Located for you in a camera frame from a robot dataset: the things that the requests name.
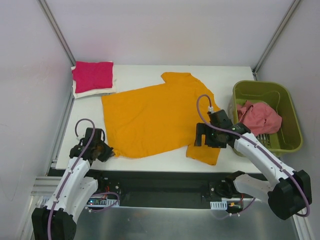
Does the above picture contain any orange t shirt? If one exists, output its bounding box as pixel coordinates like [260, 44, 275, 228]
[101, 72, 220, 165]

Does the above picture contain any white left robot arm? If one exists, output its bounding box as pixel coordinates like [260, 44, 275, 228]
[31, 127, 120, 240]

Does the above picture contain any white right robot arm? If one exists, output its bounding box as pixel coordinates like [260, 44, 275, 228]
[194, 106, 312, 220]

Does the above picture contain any salmon pink t shirt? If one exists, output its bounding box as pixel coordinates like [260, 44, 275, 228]
[236, 100, 282, 137]

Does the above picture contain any folded white t shirt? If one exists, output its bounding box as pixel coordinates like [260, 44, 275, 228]
[71, 66, 117, 99]

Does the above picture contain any olive green plastic basket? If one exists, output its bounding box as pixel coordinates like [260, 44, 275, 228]
[227, 80, 303, 157]

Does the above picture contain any folded magenta t shirt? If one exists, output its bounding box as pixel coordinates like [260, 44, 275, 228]
[71, 61, 114, 94]

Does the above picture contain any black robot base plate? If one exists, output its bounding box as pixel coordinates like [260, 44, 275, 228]
[47, 167, 268, 208]

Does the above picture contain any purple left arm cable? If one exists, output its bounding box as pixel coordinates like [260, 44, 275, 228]
[46, 118, 121, 240]

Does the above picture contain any left white cable duct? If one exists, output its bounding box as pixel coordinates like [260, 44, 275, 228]
[55, 196, 120, 210]

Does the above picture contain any white cable duct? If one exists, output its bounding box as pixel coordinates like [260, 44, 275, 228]
[55, 196, 120, 210]
[210, 200, 228, 211]

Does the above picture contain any right white cable duct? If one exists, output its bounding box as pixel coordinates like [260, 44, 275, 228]
[210, 200, 228, 211]

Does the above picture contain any left aluminium frame post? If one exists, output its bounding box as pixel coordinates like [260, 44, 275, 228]
[37, 0, 76, 66]

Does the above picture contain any aluminium frame post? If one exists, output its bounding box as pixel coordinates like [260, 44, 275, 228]
[252, 0, 302, 78]
[37, 0, 76, 66]

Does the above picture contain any right aluminium frame post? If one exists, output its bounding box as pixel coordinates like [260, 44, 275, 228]
[252, 0, 302, 78]

